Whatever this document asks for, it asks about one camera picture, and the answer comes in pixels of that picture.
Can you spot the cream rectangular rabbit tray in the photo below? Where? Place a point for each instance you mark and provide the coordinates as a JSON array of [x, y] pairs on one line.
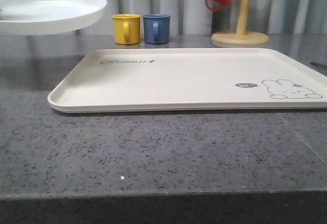
[[130, 80]]

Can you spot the yellow mug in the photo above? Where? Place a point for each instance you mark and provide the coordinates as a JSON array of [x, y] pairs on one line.
[[127, 28]]

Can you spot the wooden mug tree stand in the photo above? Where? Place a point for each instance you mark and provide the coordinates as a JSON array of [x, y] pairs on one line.
[[241, 36]]

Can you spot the white round plate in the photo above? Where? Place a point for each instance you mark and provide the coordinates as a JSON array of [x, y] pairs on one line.
[[45, 17]]

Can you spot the blue mug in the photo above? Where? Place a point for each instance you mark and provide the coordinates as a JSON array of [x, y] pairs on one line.
[[156, 28]]

